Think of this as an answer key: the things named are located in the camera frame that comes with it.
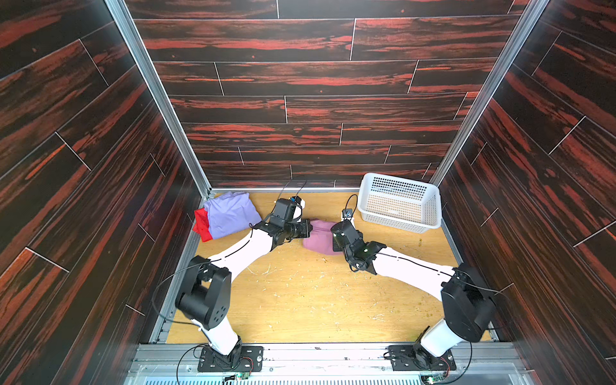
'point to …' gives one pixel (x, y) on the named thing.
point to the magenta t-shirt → (321, 238)
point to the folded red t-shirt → (201, 225)
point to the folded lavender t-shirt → (231, 212)
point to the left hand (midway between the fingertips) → (313, 226)
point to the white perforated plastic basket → (399, 204)
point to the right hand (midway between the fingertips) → (347, 230)
